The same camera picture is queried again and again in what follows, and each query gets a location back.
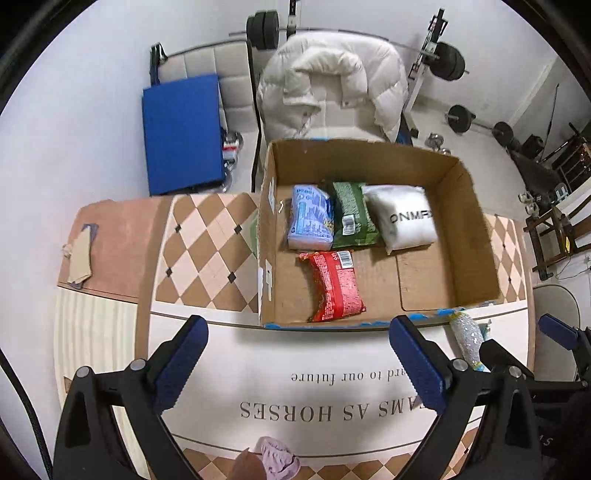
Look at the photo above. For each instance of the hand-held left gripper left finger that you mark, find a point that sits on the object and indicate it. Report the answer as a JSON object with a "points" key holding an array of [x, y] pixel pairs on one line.
{"points": [[182, 364]]}

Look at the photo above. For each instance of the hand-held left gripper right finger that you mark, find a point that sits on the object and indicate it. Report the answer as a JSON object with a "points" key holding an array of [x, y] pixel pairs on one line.
{"points": [[415, 364]]}

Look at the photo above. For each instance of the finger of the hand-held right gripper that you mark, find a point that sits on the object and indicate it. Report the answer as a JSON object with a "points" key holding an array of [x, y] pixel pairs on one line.
{"points": [[558, 330], [495, 353]]}

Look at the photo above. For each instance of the clear plastic bottle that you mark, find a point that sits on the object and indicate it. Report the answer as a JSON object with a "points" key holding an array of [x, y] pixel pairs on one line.
{"points": [[466, 337]]}

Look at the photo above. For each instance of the cardboard box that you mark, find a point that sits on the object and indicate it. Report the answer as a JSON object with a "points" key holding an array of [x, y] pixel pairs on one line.
{"points": [[415, 286]]}

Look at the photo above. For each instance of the white soft packet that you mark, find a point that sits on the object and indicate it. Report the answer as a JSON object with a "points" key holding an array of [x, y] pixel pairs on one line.
{"points": [[406, 217]]}

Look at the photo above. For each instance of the white round stool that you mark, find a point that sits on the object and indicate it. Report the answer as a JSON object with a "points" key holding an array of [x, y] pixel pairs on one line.
{"points": [[558, 309]]}

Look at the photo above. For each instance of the dark wooden chair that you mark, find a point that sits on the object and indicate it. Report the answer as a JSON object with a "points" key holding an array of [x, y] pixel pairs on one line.
{"points": [[551, 240]]}

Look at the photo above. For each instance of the cream ribbed mat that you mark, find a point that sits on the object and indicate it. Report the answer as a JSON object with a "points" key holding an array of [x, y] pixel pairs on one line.
{"points": [[92, 332]]}

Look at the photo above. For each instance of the checkered printed table mat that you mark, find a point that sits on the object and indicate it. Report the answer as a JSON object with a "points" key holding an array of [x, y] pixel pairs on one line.
{"points": [[207, 258]]}

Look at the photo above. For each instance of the red snack packet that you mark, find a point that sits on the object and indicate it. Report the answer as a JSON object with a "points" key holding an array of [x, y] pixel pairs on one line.
{"points": [[332, 286]]}

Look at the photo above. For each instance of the tan rounded object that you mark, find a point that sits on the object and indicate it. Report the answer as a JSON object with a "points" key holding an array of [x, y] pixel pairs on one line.
{"points": [[247, 468]]}

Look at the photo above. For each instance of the pink cloth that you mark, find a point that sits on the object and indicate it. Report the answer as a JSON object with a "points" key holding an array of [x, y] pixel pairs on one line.
{"points": [[277, 457]]}

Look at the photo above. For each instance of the torn brown cardboard piece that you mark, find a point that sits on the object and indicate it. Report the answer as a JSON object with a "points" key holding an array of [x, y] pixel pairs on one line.
{"points": [[81, 258]]}

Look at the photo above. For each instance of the green snack packet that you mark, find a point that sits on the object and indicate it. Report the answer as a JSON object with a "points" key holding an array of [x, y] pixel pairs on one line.
{"points": [[354, 214]]}

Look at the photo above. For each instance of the black weight bench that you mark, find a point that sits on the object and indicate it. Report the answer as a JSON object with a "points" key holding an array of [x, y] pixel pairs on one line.
{"points": [[533, 161]]}

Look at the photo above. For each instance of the blue and white snack packet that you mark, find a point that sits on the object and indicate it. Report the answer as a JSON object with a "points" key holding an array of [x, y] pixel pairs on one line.
{"points": [[310, 217]]}

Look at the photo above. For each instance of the chrome dumbbell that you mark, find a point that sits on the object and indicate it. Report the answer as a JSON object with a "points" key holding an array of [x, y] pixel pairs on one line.
{"points": [[436, 143]]}

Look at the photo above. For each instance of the blue folded mat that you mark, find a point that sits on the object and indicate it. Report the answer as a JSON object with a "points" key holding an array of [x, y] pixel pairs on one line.
{"points": [[182, 134]]}

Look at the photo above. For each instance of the small barbell with black plates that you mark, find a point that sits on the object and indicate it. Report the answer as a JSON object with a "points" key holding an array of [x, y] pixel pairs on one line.
{"points": [[461, 117]]}

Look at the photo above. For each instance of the white padded chair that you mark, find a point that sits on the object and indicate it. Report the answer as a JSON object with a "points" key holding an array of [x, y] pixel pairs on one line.
{"points": [[344, 122], [207, 60]]}

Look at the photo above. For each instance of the white weight rack upright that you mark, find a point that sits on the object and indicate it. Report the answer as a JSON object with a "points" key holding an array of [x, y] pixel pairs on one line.
{"points": [[422, 69]]}

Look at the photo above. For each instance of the white puffer jacket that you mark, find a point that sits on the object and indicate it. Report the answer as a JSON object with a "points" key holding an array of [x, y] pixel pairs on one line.
{"points": [[332, 69]]}

